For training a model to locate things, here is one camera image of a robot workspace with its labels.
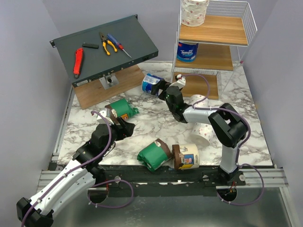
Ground blue white paper towel roll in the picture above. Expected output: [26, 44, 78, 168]
[142, 73, 164, 94]

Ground green wrapped roll near left arm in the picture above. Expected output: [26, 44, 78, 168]
[105, 98, 139, 120]

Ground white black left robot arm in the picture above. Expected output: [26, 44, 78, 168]
[17, 117, 135, 227]

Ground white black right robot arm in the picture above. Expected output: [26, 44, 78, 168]
[151, 79, 251, 185]

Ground floral paper roll on shelf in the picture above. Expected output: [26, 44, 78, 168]
[181, 0, 210, 27]

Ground floral paper roll upper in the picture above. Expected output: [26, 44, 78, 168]
[188, 95, 209, 108]

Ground green brown wrapped roll front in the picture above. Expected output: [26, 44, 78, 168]
[137, 139, 172, 172]

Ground wooden board under chassis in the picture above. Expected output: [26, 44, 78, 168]
[73, 65, 145, 109]

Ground blue red screwdriver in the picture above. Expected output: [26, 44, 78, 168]
[107, 34, 131, 58]

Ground floral paper roll lower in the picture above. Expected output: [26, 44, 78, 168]
[190, 123, 215, 147]

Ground dark grey rack server chassis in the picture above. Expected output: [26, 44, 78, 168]
[50, 15, 159, 87]

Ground cream cartoon wrapped roll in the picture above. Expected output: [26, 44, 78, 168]
[172, 144, 200, 170]

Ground black bit holder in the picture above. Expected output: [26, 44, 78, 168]
[82, 43, 99, 49]

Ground red utility knife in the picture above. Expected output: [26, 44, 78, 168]
[73, 48, 84, 79]

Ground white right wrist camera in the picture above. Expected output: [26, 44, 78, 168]
[170, 74, 186, 90]

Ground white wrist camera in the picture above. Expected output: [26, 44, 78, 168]
[97, 108, 113, 125]
[170, 74, 186, 90]

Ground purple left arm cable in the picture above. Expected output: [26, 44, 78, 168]
[20, 110, 134, 227]

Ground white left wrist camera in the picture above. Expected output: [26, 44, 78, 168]
[97, 108, 113, 125]

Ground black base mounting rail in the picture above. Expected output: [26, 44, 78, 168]
[48, 162, 247, 197]

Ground yellow handled pliers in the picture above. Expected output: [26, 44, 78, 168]
[99, 32, 118, 56]

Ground white wire wooden shelf rack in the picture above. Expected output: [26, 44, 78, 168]
[171, 0, 258, 99]

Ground aluminium extrusion rail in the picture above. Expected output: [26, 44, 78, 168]
[36, 168, 289, 192]

